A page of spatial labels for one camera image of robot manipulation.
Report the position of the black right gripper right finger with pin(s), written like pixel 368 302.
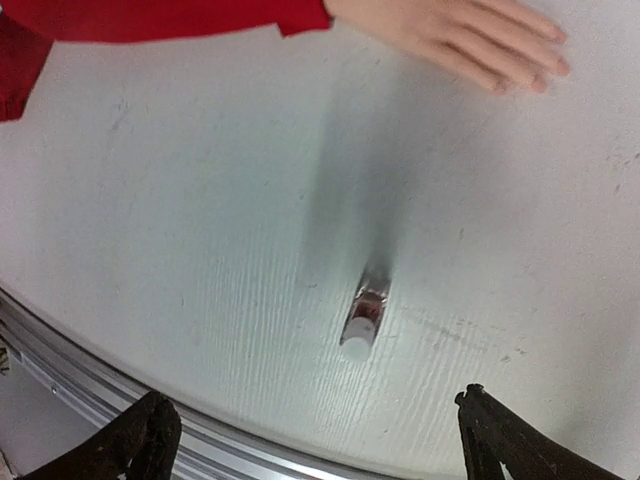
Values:
pixel 497 443

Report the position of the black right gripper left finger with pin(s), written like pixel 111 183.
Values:
pixel 140 443

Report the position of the clear nail polish bottle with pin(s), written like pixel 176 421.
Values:
pixel 365 314

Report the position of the mannequin hand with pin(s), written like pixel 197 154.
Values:
pixel 494 43

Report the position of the red jacket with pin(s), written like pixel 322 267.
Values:
pixel 30 28

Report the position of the aluminium table front rail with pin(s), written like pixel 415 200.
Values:
pixel 254 422

